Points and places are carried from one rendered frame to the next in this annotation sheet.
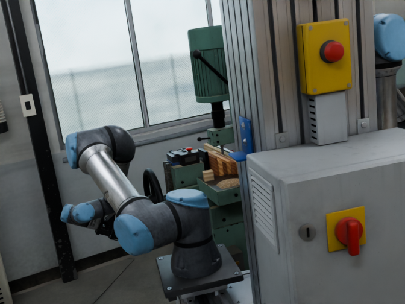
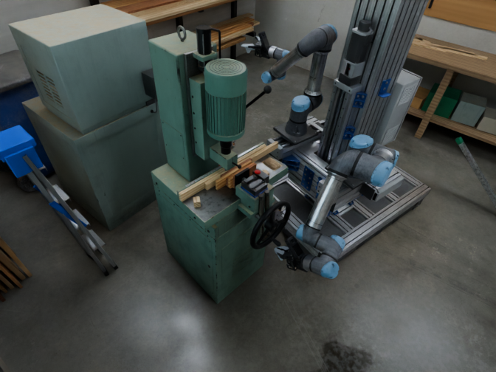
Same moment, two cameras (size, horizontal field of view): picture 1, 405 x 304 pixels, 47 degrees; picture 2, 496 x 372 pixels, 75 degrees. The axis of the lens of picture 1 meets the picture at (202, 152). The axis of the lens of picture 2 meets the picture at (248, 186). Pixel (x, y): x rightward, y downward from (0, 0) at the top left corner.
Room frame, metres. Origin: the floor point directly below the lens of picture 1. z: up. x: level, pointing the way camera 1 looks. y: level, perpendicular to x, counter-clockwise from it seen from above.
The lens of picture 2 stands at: (2.50, 1.07, 2.07)
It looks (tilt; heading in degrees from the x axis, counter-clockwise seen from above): 44 degrees down; 241
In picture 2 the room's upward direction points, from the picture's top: 4 degrees clockwise
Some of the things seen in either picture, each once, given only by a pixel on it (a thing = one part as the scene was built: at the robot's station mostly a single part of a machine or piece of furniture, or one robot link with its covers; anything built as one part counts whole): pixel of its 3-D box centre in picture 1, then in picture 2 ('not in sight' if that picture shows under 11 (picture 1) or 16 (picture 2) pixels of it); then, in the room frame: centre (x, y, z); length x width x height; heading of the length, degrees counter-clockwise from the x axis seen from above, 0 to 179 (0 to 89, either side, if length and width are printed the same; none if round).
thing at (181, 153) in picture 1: (182, 155); (256, 181); (1.91, 0.09, 0.99); 0.13 x 0.11 x 0.06; 19
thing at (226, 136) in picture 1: (225, 136); (223, 156); (2.00, -0.11, 1.03); 0.14 x 0.07 x 0.09; 109
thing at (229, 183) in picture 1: (229, 181); (271, 162); (1.72, -0.09, 0.91); 0.10 x 0.07 x 0.02; 109
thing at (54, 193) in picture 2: not in sight; (64, 215); (2.86, -0.47, 0.58); 0.27 x 0.25 x 1.16; 22
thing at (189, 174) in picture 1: (184, 172); (254, 193); (1.92, 0.09, 0.92); 0.15 x 0.13 x 0.09; 19
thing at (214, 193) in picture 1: (204, 177); (242, 190); (1.95, 0.01, 0.87); 0.61 x 0.30 x 0.06; 19
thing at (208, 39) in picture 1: (211, 64); (226, 101); (2.00, -0.09, 1.35); 0.18 x 0.18 x 0.31
